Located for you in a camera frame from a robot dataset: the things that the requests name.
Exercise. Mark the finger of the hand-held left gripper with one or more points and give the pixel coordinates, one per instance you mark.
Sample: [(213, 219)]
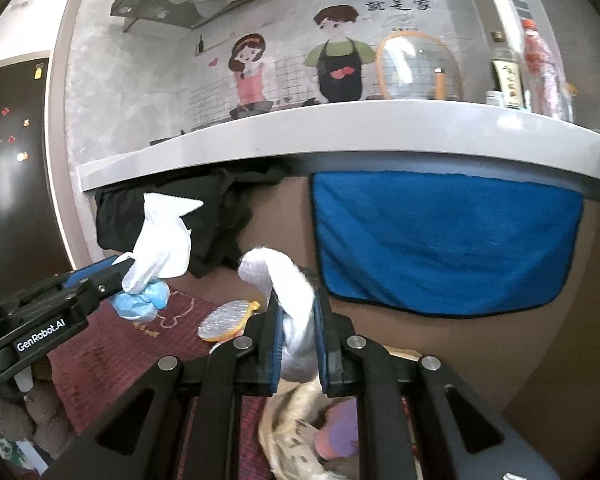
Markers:
[(105, 287), (92, 269)]

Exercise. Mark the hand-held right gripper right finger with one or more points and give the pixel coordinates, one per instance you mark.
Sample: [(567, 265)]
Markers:
[(322, 340)]

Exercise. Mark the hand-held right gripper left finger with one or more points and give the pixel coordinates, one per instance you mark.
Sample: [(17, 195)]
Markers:
[(275, 340)]

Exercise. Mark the light blue face mask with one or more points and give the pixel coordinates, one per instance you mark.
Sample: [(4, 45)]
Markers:
[(140, 305)]

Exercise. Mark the white fluffy sock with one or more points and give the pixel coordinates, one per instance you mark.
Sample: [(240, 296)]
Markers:
[(295, 300)]

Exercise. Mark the white tissue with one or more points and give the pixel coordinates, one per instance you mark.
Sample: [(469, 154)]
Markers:
[(160, 245)]

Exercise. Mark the pink and purple slipper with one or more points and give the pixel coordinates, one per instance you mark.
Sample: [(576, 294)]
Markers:
[(340, 435)]

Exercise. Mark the bin with beige liner bag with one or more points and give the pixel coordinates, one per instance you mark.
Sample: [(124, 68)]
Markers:
[(290, 440)]

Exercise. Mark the yellow rimmed slipper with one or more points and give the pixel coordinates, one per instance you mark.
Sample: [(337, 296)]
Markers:
[(225, 320)]

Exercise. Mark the maroon mat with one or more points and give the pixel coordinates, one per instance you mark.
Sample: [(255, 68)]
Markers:
[(130, 350)]

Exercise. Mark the brown plush toy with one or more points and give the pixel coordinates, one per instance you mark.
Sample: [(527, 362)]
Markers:
[(45, 410)]

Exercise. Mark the dark refrigerator with magnets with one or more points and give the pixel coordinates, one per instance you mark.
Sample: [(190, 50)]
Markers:
[(15, 200)]

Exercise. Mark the brown kitchen cabinet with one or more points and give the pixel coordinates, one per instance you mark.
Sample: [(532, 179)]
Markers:
[(280, 220)]

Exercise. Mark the green floral cloth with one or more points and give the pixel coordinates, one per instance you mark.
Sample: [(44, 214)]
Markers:
[(5, 455)]

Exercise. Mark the black hanging cloth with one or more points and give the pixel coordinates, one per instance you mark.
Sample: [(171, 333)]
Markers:
[(215, 220)]

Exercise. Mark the blue towel with black trim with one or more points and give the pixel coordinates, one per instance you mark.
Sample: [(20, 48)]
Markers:
[(445, 240)]

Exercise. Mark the grey kitchen counter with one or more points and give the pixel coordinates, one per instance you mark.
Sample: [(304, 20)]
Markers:
[(330, 130)]

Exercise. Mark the clear dome food cover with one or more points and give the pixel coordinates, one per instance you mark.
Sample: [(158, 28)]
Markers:
[(415, 70)]

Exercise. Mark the dark sauce bottle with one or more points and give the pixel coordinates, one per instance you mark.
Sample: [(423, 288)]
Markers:
[(507, 80)]

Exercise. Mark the clear bottle with red label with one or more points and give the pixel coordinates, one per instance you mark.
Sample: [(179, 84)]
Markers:
[(542, 75)]

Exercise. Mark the cartoon cooking wall sticker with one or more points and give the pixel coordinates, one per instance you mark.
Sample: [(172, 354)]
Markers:
[(340, 65)]

